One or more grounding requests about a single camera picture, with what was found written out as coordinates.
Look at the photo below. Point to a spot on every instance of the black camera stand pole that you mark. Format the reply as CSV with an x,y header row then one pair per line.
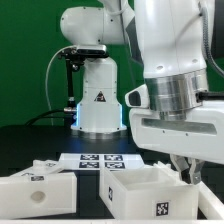
x,y
70,69

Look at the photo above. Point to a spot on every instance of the white L-shaped obstacle frame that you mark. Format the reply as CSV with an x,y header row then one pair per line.
x,y
209,204

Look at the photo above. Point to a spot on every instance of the white marker base sheet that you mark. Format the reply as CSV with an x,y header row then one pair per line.
x,y
87,161

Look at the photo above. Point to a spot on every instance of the white cabinet body box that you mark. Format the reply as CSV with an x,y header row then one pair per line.
x,y
147,194

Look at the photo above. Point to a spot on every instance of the white cabinet top block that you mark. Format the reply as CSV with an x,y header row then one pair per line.
x,y
41,195

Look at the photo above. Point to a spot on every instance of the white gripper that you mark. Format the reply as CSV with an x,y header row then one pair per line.
x,y
200,136

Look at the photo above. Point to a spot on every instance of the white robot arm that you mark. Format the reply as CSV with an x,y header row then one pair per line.
x,y
174,111

